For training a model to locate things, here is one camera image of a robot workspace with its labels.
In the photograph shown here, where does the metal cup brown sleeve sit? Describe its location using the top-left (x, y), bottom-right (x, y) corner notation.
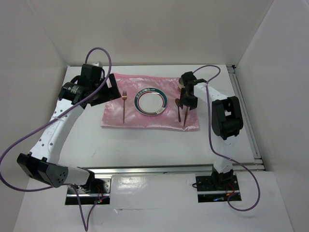
top-left (178, 80), bottom-right (184, 93)

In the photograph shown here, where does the pink rose satin placemat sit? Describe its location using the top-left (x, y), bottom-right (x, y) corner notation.
top-left (101, 73), bottom-right (199, 131)

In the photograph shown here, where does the white plate green red rim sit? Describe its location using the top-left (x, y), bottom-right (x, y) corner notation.
top-left (134, 88), bottom-right (168, 116)

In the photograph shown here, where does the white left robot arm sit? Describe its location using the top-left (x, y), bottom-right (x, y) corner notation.
top-left (17, 64), bottom-right (121, 193)

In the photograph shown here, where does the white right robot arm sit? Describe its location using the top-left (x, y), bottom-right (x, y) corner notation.
top-left (178, 72), bottom-right (243, 190)

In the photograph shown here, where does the aluminium side rail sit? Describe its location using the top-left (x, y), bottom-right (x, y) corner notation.
top-left (226, 65), bottom-right (265, 170)

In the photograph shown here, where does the aluminium front rail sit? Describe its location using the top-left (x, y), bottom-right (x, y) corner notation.
top-left (38, 164), bottom-right (266, 177)

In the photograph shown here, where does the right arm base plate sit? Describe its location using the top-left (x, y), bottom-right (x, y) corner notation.
top-left (192, 175), bottom-right (241, 203)

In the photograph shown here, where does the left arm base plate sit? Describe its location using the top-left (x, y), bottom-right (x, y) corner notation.
top-left (65, 175), bottom-right (112, 205)

